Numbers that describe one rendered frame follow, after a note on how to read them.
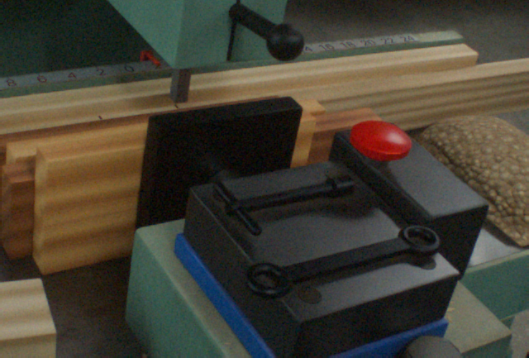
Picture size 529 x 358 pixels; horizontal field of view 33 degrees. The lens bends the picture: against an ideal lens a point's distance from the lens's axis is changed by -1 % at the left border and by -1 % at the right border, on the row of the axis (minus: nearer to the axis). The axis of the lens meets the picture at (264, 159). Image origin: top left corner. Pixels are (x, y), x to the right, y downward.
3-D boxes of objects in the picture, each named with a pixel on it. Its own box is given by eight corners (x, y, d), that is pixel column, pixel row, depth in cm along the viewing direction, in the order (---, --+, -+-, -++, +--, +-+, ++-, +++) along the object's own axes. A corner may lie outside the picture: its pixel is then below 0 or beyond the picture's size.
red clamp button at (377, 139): (372, 170, 42) (377, 152, 42) (335, 137, 45) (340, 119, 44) (420, 160, 44) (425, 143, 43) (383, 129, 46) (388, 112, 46)
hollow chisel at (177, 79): (174, 103, 58) (184, 33, 55) (169, 97, 58) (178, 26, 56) (187, 102, 58) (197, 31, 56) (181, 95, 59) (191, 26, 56)
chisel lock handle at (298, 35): (275, 69, 46) (283, 35, 45) (215, 16, 51) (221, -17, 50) (307, 66, 47) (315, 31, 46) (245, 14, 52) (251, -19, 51)
